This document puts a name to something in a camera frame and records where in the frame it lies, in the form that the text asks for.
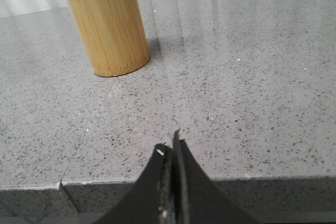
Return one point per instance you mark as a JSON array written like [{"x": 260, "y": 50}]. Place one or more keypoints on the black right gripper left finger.
[{"x": 150, "y": 199}]

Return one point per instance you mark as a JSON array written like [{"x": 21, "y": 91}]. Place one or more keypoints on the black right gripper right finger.
[{"x": 196, "y": 198}]

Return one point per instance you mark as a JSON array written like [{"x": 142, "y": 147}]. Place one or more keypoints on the bamboo cylinder holder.
[{"x": 113, "y": 35}]

